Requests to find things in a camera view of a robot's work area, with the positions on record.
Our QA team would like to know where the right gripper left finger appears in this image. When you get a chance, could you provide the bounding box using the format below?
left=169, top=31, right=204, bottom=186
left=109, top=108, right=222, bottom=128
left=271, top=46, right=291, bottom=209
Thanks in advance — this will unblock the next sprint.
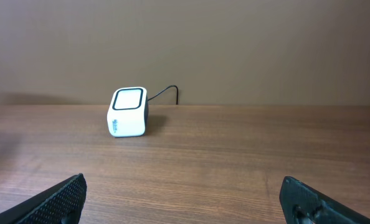
left=0, top=173, right=87, bottom=224

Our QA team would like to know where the black scanner cable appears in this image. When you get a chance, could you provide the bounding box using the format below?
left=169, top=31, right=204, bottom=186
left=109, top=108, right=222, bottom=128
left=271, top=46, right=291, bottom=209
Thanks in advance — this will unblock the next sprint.
left=147, top=85, right=179, bottom=106

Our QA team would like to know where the white barcode scanner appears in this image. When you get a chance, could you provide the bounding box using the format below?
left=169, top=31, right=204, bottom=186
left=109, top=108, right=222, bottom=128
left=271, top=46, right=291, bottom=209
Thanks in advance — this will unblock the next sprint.
left=107, top=86, right=148, bottom=138

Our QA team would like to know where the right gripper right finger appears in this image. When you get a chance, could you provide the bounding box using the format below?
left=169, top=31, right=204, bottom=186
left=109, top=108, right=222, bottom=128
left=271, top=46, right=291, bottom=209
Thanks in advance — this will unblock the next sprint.
left=279, top=176, right=370, bottom=224

